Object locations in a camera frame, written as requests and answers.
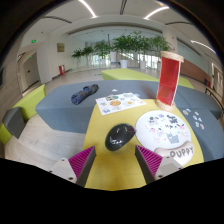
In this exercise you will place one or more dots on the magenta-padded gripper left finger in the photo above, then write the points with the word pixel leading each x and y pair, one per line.
pixel 74 166

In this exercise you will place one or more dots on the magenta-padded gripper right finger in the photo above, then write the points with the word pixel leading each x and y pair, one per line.
pixel 156 166

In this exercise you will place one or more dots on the black computer mouse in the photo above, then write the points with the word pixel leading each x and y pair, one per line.
pixel 118 136

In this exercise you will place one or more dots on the round white printed mouse pad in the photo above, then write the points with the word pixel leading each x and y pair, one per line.
pixel 163 130

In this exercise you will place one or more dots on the large grey upholstered bench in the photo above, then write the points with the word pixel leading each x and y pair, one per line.
pixel 60 110

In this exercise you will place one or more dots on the group of small stickers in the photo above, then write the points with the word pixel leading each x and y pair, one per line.
pixel 197 124

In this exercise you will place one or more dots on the dark blue folded umbrella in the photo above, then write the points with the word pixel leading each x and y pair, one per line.
pixel 83 94

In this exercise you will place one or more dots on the white sticker sheet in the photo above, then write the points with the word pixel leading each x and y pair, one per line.
pixel 116 104

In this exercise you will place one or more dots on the green bench with grey end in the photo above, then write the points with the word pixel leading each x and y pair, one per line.
pixel 31 100

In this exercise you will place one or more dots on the red cylinder with wooden ends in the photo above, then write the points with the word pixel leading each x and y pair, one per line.
pixel 168 81

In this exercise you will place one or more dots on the dark wooden chair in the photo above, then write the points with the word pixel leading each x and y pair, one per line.
pixel 215 95

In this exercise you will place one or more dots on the lime green bench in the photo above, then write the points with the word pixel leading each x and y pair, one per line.
pixel 126 74

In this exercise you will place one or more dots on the red fire extinguisher box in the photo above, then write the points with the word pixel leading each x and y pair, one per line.
pixel 62 70

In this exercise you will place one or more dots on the group of potted plants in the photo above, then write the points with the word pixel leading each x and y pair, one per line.
pixel 125 43

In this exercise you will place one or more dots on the green exit sign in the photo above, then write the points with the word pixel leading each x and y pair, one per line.
pixel 33 41

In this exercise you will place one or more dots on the group of ceiling strip lights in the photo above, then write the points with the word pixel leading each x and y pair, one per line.
pixel 88 8

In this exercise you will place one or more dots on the black wall screen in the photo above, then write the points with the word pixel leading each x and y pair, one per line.
pixel 1 77

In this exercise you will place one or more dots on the gold wall plaque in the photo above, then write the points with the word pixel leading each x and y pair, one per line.
pixel 60 47

